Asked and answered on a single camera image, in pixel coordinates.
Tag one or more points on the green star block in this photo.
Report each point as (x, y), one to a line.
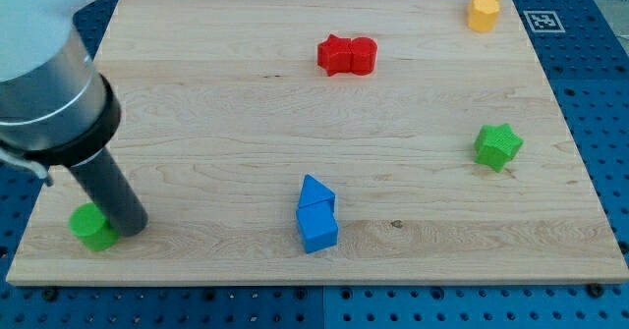
(496, 146)

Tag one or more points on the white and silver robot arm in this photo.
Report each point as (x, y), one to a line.
(56, 107)

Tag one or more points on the red star block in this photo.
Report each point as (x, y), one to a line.
(334, 55)

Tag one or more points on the wooden board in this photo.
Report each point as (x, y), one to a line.
(225, 111)

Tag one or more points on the blue triangle block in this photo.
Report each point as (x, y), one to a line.
(314, 191)

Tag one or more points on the blue cube block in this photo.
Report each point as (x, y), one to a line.
(317, 226)

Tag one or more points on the red cylinder block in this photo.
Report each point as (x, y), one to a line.
(364, 51)

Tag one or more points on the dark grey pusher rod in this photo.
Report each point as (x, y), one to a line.
(103, 181)

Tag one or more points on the yellow hexagon block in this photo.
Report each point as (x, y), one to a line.
(482, 15)

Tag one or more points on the green cylinder block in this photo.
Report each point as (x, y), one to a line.
(90, 226)

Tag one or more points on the white fiducial marker tag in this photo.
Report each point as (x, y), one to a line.
(543, 21)

